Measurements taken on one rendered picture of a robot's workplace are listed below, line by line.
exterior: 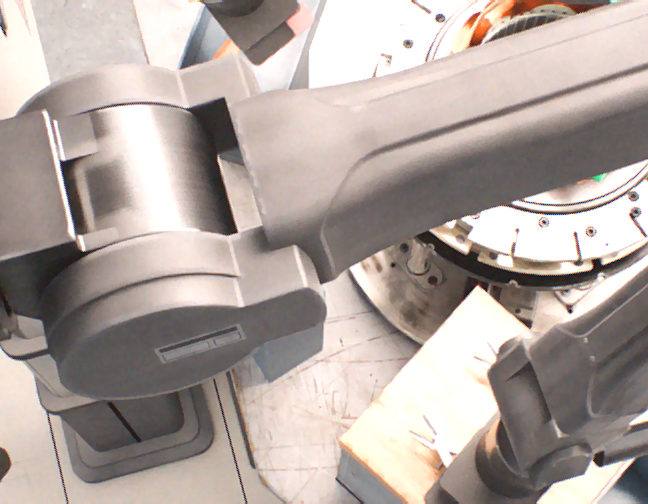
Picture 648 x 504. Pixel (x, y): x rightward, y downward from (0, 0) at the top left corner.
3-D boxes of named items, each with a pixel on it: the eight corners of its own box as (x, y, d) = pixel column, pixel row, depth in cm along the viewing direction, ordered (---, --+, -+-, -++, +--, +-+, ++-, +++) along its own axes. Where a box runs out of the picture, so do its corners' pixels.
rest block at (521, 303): (491, 274, 148) (493, 269, 146) (538, 286, 148) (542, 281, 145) (482, 310, 147) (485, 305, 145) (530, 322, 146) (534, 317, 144)
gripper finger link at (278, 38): (280, -33, 125) (262, -48, 116) (326, 28, 125) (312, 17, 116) (223, 13, 126) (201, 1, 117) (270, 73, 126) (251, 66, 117)
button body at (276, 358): (289, 298, 150) (286, 230, 126) (323, 350, 149) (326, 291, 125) (236, 331, 149) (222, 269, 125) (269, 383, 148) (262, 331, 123)
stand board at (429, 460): (644, 436, 120) (651, 432, 118) (508, 598, 116) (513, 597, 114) (474, 291, 124) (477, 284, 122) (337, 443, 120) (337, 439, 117)
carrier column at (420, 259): (433, 265, 150) (453, 206, 130) (418, 281, 149) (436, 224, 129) (416, 251, 150) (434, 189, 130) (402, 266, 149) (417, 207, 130)
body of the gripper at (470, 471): (585, 439, 102) (606, 424, 95) (501, 543, 100) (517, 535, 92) (518, 384, 103) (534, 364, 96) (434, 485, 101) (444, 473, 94)
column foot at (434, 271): (408, 236, 151) (409, 234, 150) (447, 280, 149) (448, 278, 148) (388, 252, 150) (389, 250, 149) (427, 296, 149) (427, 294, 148)
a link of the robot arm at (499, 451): (486, 406, 89) (513, 489, 87) (584, 378, 90) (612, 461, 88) (473, 422, 96) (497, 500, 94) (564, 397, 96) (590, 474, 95)
